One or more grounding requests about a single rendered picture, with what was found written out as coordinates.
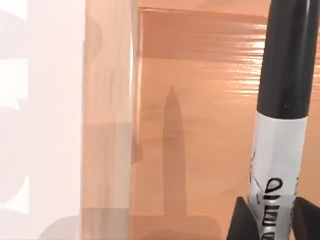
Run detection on shallow salmon-coloured box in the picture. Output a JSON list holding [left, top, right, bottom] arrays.
[[79, 0, 320, 240]]

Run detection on black and white marker pen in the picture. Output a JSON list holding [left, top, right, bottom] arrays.
[[246, 0, 320, 240]]

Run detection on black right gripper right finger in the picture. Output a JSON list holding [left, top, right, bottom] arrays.
[[290, 196, 320, 240]]

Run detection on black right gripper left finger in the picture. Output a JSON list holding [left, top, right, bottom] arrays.
[[226, 196, 261, 240]]

